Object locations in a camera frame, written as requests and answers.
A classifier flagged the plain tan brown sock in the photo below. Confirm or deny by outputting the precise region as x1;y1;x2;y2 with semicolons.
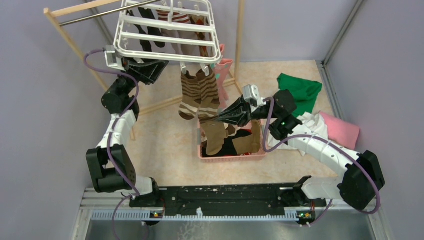
200;121;228;156

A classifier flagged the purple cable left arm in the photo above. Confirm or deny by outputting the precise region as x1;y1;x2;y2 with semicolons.
82;48;142;240

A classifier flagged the pile of socks in basket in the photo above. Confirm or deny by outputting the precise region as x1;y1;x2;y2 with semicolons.
203;120;262;157

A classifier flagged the wooden clothes rack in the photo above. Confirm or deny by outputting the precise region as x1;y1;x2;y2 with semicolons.
43;0;249;142

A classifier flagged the orange brown argyle sock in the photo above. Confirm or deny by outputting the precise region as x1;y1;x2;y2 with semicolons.
188;14;215;58

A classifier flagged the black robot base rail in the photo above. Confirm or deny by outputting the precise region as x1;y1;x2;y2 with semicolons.
82;175;382;228

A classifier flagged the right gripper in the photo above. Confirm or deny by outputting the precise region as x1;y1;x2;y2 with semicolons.
212;94;279;128

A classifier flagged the brown striped sock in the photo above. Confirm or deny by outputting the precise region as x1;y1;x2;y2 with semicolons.
178;71;202;120
196;66;220;120

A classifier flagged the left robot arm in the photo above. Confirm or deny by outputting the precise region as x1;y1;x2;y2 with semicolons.
84;60;169;207

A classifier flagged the black hanging sock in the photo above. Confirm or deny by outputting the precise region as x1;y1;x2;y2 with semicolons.
134;7;166;52

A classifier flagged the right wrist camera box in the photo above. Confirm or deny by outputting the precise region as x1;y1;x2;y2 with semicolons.
242;84;266;107

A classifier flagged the green shirt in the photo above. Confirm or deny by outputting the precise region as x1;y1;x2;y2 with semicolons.
277;73;323;117

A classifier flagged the pink cloth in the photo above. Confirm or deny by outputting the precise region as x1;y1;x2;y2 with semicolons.
319;111;360;150

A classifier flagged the pink plastic basket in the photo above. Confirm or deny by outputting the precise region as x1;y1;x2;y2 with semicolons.
197;122;267;163

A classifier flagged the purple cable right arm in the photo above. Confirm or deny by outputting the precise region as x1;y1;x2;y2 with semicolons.
262;96;382;228

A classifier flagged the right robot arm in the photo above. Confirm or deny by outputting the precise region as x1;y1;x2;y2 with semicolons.
212;85;385;215

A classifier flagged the pink sock with teal spots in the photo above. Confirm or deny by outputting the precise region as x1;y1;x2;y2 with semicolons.
219;44;225;59

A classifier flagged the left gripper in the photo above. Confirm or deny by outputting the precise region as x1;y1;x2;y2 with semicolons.
112;49;169;96

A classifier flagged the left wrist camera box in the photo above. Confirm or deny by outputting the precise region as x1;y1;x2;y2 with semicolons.
104;45;125;71

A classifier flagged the white plastic clip hanger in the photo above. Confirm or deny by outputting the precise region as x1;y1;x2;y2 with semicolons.
105;0;223;74

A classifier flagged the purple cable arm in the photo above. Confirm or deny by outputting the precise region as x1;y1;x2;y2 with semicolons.
82;48;142;240
262;96;382;228

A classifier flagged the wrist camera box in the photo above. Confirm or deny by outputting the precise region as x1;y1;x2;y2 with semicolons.
242;84;266;107
104;45;125;71

